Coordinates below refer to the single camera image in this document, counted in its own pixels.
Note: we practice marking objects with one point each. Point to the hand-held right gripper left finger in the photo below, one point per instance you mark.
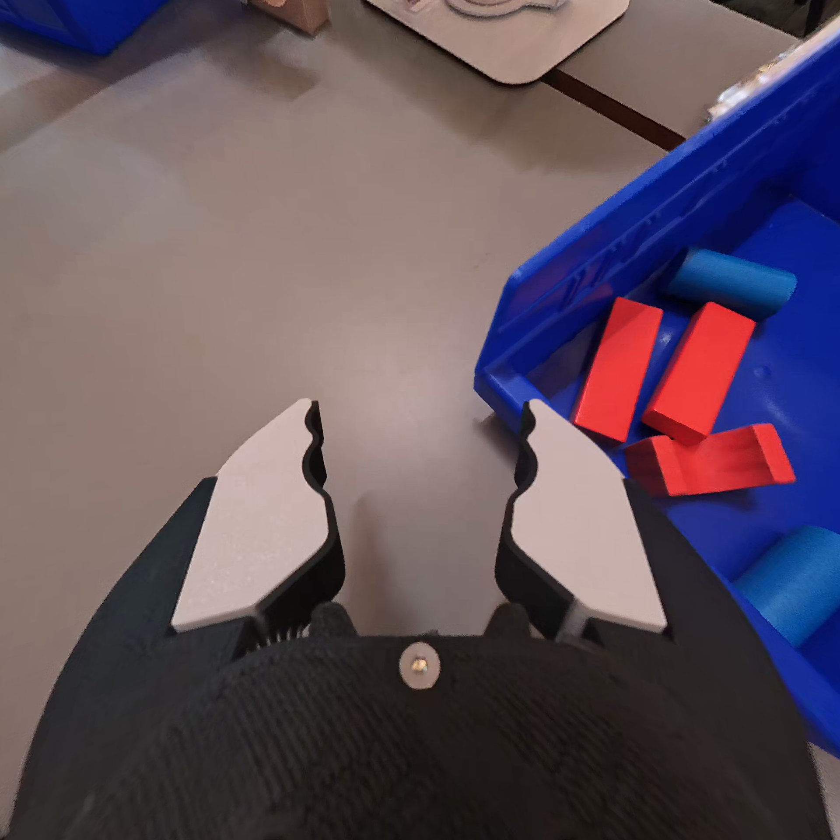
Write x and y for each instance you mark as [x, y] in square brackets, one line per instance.
[262, 525]

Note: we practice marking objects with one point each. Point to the large blue plastic bin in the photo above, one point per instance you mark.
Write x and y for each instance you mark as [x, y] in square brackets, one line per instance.
[79, 23]

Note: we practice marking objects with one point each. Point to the white stand base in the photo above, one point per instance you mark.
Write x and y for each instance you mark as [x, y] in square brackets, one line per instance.
[525, 46]

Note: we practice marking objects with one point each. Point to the clear plastic packet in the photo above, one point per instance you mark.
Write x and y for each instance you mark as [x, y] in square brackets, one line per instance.
[741, 92]

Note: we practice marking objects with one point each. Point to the blue foam cylinder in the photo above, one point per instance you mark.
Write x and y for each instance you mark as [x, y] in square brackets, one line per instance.
[728, 282]
[794, 584]

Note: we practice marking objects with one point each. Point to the wooden arch block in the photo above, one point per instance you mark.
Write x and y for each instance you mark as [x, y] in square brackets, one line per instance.
[295, 16]

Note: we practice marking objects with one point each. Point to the grey desk mat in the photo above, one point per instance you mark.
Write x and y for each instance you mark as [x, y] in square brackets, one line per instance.
[262, 262]

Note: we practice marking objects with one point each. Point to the red wooden block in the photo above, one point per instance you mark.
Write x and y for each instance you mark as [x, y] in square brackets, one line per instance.
[699, 367]
[715, 463]
[620, 367]

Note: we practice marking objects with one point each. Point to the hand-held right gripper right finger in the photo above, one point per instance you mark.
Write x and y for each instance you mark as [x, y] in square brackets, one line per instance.
[577, 525]

